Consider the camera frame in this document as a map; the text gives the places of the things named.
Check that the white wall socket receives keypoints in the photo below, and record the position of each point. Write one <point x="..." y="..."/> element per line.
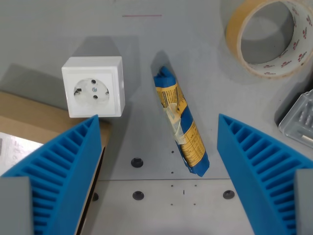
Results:
<point x="93" y="90"/>

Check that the grey printed sheet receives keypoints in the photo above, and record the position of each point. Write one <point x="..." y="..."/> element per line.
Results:
<point x="14" y="151"/>

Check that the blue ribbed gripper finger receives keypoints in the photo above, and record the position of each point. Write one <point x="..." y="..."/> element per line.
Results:
<point x="256" y="171"/>
<point x="66" y="171"/>

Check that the brown cardboard box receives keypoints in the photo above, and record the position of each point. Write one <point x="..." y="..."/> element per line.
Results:
<point x="24" y="112"/>

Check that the black table bolt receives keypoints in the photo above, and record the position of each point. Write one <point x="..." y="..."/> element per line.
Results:
<point x="138" y="195"/>
<point x="228" y="194"/>
<point x="137" y="162"/>
<point x="95" y="196"/>

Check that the tape roll with red print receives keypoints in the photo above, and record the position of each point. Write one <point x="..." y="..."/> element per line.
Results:
<point x="233" y="36"/>

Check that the clear plastic case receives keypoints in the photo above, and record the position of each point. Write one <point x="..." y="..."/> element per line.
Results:
<point x="298" y="117"/>

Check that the blue and yellow bag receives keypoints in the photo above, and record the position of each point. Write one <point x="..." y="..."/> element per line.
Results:
<point x="182" y="120"/>

